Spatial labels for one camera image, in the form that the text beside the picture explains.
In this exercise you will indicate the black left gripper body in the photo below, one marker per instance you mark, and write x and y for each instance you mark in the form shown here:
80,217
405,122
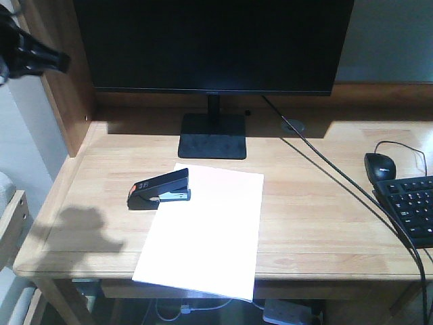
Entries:
12,64

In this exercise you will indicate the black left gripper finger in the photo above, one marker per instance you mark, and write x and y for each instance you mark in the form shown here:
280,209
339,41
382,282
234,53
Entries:
34,58

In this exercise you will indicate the black stapler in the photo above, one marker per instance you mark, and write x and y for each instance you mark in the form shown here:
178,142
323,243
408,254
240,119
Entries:
149,193

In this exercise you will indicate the white paper stack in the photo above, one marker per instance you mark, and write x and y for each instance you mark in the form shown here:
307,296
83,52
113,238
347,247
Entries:
208,243

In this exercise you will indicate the wooden computer desk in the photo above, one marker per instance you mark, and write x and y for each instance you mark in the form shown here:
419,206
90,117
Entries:
316,240

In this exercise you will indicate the wooden chair white cushion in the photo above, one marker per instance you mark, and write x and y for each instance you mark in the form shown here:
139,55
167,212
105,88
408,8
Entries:
14,219

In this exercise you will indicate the black monitor with stand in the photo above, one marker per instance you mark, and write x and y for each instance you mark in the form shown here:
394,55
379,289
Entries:
214,48

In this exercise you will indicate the white power strip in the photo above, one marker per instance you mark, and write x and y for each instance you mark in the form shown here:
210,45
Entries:
282,312

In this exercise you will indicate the black computer mouse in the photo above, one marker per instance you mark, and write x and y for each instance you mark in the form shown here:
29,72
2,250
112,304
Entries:
379,167

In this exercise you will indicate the black keyboard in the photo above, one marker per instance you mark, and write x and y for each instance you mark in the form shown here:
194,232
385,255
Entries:
409,203

